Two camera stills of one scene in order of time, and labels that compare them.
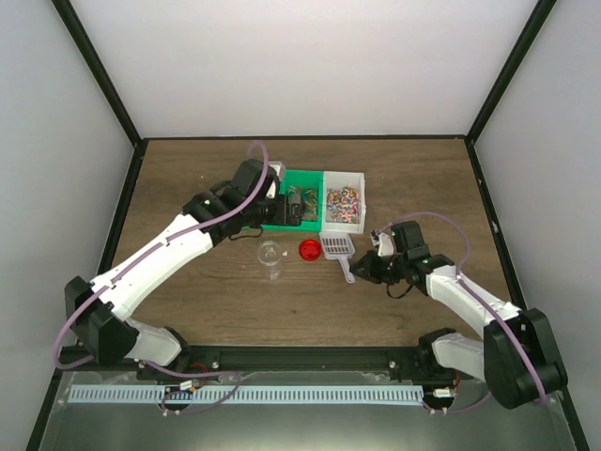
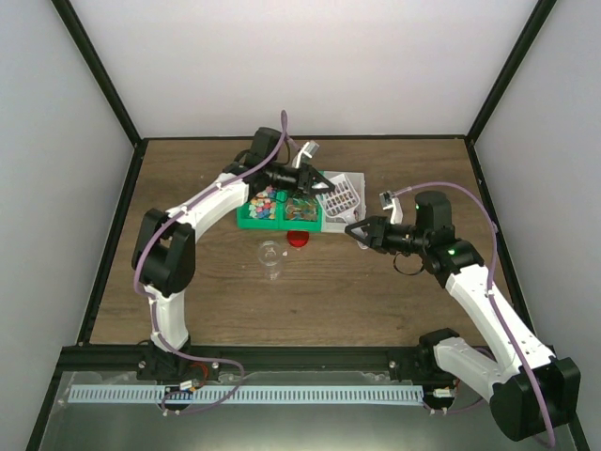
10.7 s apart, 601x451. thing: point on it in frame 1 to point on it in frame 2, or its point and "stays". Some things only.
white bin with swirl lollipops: x=344 y=205 stays
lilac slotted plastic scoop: x=337 y=245 to x=342 y=201
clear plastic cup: x=269 y=253 stays
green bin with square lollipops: x=308 y=183 stays
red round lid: x=310 y=250 to x=298 y=239
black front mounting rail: x=405 y=364 stays
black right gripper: x=369 y=273 to x=377 y=233
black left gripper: x=296 y=212 to x=303 y=179
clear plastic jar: x=273 y=272 stays
